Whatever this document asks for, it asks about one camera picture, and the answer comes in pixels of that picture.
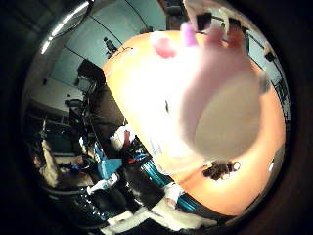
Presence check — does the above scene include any teal blue table edge rail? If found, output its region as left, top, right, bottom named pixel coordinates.
left=140, top=159, right=200, bottom=212

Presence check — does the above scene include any ceiling light strip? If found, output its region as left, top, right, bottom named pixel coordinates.
left=40, top=1, right=91, bottom=55

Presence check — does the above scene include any black cable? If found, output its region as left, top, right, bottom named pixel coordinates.
left=110, top=46, right=135, bottom=61

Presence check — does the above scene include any pink axolotl plush toy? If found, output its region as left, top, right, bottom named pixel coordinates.
left=149, top=22, right=272, bottom=165

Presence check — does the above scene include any computer monitor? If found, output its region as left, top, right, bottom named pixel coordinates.
left=76, top=75, right=96, bottom=95

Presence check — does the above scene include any seated person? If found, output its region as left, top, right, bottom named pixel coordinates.
left=32, top=139, right=86, bottom=190

